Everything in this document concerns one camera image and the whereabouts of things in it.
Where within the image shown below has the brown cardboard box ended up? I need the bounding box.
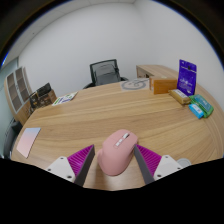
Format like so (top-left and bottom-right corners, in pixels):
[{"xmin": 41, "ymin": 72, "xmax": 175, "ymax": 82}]
[{"xmin": 33, "ymin": 90, "xmax": 58, "ymax": 109}]

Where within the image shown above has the yellow-brown flat box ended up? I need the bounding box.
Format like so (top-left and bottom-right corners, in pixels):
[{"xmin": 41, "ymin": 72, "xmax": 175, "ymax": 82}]
[{"xmin": 168, "ymin": 88, "xmax": 192, "ymax": 106}]

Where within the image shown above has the purple card package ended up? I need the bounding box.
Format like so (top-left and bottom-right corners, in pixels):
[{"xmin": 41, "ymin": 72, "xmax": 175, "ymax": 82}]
[{"xmin": 176, "ymin": 59, "xmax": 198, "ymax": 97}]

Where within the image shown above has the orange wooden box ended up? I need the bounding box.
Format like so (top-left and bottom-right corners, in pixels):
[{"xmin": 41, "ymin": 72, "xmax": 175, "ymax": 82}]
[{"xmin": 149, "ymin": 75, "xmax": 179, "ymax": 95}]

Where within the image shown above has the pink and blue mouse pad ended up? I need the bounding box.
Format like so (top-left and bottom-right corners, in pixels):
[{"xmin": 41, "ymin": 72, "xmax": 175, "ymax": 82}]
[{"xmin": 15, "ymin": 127, "xmax": 42, "ymax": 159}]

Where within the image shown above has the wooden shelf unit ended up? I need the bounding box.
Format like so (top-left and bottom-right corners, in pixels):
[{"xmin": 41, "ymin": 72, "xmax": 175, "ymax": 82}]
[{"xmin": 3, "ymin": 65, "xmax": 34, "ymax": 126}]

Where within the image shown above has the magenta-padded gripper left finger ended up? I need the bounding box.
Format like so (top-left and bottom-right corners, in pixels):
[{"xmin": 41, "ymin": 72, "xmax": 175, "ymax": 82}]
[{"xmin": 44, "ymin": 144, "xmax": 96, "ymax": 188}]

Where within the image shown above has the white printed leaflet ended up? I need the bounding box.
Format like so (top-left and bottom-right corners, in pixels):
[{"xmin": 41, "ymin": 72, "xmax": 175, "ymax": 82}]
[{"xmin": 51, "ymin": 92, "xmax": 79, "ymax": 107}]

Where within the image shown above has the wooden side desk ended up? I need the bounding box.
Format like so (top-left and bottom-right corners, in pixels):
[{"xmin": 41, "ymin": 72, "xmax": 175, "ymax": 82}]
[{"xmin": 135, "ymin": 64, "xmax": 181, "ymax": 81}]

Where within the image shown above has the pink computer mouse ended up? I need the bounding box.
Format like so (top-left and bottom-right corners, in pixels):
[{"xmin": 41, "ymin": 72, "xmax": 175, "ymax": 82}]
[{"xmin": 97, "ymin": 129, "xmax": 139, "ymax": 177}]

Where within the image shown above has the black mesh office chair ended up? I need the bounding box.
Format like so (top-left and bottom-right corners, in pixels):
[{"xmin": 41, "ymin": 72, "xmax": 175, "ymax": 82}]
[{"xmin": 83, "ymin": 59, "xmax": 129, "ymax": 89}]

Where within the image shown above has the green flat box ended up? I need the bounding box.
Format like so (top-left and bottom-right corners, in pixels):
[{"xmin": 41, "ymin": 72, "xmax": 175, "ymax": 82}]
[{"xmin": 189, "ymin": 94, "xmax": 215, "ymax": 119}]

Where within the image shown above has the small blue box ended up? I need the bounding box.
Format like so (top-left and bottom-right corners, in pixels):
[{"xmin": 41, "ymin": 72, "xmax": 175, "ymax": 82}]
[{"xmin": 188, "ymin": 103, "xmax": 205, "ymax": 120}]

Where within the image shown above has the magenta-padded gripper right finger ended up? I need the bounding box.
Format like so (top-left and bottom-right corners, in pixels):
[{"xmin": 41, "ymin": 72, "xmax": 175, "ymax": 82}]
[{"xmin": 133, "ymin": 144, "xmax": 184, "ymax": 185}]

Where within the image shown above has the tall brown printed box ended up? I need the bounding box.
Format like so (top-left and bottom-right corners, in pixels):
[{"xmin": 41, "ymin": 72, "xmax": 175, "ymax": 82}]
[{"xmin": 28, "ymin": 93, "xmax": 38, "ymax": 112}]

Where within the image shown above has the black sofa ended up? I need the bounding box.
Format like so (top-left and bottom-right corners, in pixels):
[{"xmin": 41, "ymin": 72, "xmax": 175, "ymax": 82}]
[{"xmin": 3, "ymin": 119, "xmax": 23, "ymax": 159}]

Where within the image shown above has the dark open box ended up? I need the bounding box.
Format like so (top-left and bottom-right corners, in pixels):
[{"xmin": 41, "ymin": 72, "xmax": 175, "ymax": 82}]
[{"xmin": 35, "ymin": 82, "xmax": 53, "ymax": 98}]

